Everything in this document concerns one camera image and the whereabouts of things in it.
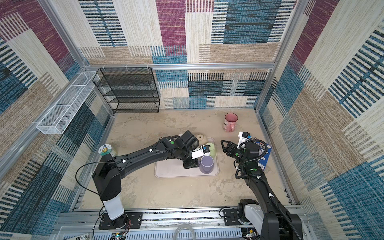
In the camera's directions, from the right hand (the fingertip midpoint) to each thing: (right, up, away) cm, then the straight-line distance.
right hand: (225, 144), depth 84 cm
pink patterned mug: (+6, +13, +15) cm, 21 cm away
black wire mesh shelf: (-65, +36, +27) cm, 79 cm away
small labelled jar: (-69, -3, +6) cm, 70 cm away
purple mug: (-10, -11, -2) cm, 15 cm away
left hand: (-15, -9, -3) cm, 18 cm away
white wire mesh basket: (-81, +16, -10) cm, 83 cm away
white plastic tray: (-29, -15, +7) cm, 33 cm away
